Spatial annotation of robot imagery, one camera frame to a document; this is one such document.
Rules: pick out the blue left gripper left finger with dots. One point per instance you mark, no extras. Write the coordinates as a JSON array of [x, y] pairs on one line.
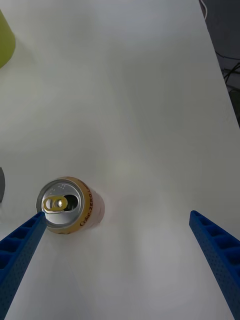
[[17, 262]]

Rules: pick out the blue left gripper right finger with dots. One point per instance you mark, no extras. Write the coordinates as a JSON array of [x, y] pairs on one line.
[[220, 260]]

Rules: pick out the gold and red drink can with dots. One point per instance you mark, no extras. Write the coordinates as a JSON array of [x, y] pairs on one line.
[[62, 190]]

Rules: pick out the grey waste bin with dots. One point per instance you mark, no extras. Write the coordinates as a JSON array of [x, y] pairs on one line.
[[2, 185]]

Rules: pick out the yellow-green waste bin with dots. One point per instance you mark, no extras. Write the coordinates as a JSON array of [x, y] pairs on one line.
[[5, 40]]

